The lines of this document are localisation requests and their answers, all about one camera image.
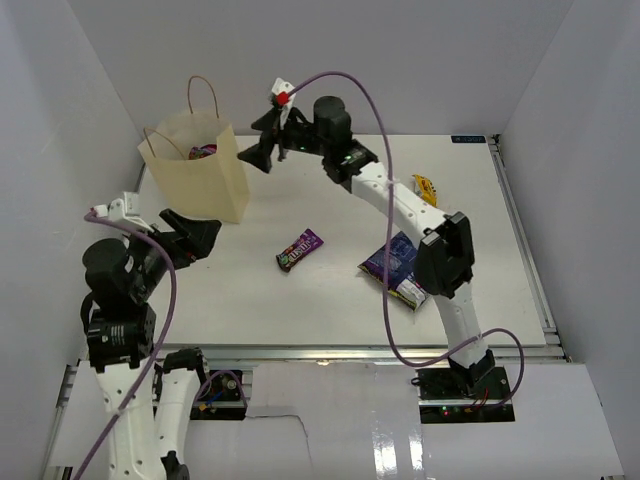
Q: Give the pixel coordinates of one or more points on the brown purple M&M's packet right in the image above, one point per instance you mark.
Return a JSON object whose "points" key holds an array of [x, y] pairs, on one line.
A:
{"points": [[305, 244]]}

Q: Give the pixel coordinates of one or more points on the small yellow snack packet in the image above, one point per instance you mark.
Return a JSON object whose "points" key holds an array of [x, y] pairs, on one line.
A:
{"points": [[425, 189]]}

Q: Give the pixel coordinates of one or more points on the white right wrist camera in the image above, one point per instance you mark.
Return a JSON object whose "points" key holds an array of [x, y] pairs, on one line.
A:
{"points": [[282, 96]]}

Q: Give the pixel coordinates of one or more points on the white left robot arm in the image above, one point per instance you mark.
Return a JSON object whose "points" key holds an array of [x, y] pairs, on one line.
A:
{"points": [[126, 316]]}

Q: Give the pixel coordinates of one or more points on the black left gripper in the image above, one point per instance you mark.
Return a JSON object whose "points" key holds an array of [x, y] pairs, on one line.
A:
{"points": [[192, 238]]}

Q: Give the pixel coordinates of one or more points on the cream paper bag with handles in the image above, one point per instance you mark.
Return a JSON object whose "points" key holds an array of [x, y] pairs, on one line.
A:
{"points": [[210, 188]]}

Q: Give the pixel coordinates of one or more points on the large dark blue candy bag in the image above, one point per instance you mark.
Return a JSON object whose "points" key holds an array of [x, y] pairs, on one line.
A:
{"points": [[401, 281]]}

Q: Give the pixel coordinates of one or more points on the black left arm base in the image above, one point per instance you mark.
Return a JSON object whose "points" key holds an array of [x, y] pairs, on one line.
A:
{"points": [[222, 400]]}

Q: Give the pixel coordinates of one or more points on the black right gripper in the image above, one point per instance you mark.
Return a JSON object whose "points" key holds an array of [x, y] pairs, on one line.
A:
{"points": [[260, 154]]}

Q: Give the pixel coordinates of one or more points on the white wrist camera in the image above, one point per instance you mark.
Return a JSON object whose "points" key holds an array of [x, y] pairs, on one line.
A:
{"points": [[124, 211], [282, 96]]}

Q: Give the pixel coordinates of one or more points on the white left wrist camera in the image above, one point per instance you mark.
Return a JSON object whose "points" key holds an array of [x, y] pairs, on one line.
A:
{"points": [[124, 211]]}

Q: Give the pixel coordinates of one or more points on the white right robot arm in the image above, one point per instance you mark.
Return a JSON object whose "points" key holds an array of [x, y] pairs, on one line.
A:
{"points": [[444, 245]]}

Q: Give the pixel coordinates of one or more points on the purple Fox's berries bag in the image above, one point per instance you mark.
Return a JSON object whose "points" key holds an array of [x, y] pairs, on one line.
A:
{"points": [[198, 152]]}

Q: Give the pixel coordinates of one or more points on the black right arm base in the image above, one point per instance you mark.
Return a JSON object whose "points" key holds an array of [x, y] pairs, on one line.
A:
{"points": [[443, 400]]}

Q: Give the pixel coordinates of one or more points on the aluminium front rail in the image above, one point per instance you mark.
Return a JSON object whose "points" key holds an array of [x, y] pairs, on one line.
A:
{"points": [[375, 353]]}

